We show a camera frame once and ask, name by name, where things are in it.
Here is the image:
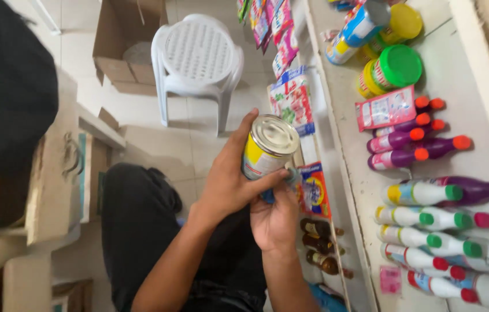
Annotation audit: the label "person's left hand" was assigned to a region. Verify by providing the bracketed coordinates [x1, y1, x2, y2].
[189, 108, 291, 227]

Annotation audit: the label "person's right hand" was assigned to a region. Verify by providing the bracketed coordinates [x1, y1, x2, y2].
[250, 181, 301, 253]

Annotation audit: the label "small blue grey tool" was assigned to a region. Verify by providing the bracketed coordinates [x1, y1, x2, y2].
[261, 168, 301, 205]

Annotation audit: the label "yellow label tin can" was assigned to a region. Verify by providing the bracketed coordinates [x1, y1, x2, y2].
[241, 114, 301, 181]

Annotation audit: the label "blue orange powder packet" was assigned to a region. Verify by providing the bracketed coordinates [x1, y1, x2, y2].
[297, 161, 333, 220]

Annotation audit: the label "brown glass bottle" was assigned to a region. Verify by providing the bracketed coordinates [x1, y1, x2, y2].
[301, 233, 347, 256]
[299, 218, 345, 238]
[305, 250, 354, 279]

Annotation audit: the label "white red green packet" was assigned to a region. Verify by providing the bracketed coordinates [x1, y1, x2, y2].
[267, 65, 316, 138]

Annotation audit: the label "blue plastic packet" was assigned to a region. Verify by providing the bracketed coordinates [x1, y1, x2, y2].
[309, 282, 349, 312]

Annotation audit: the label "group of small purple bottles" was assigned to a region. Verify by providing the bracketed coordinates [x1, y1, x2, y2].
[366, 95, 473, 171]

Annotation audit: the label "pink white sachet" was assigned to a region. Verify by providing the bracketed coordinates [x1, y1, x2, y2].
[355, 85, 417, 132]

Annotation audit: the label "small pink sachet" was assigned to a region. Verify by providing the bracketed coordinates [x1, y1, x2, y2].
[379, 265, 402, 296]

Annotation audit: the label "row of white cleaner bottles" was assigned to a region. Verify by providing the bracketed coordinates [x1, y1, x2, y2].
[374, 179, 489, 311]

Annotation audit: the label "person's black trousers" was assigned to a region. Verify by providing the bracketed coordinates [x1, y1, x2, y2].
[101, 162, 268, 312]

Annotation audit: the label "white plastic chair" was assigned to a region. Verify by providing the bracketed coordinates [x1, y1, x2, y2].
[151, 13, 245, 136]

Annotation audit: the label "hanging strips of colourful sachets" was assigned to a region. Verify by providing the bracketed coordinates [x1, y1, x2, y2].
[236, 0, 300, 79]

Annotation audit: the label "green lid jar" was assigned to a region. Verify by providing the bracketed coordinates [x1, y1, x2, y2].
[356, 44, 423, 100]

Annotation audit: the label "blue label grey lid can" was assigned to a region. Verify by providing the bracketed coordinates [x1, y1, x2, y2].
[325, 0, 392, 66]

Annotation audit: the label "large purple bottle orange cap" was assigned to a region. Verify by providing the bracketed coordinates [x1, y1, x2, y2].
[434, 175, 489, 207]

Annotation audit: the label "white shelf unit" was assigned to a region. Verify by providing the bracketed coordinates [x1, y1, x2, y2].
[301, 0, 489, 312]

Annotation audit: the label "yellow lid jar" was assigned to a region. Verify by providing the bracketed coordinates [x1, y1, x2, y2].
[356, 3, 424, 62]

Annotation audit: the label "open cardboard box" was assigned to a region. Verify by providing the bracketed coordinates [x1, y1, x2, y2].
[92, 0, 170, 96]

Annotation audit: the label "stack of brown cartons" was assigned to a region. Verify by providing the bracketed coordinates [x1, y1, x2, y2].
[0, 69, 127, 312]

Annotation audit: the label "black fabric bag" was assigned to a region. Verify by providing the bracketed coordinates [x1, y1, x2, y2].
[0, 0, 60, 183]

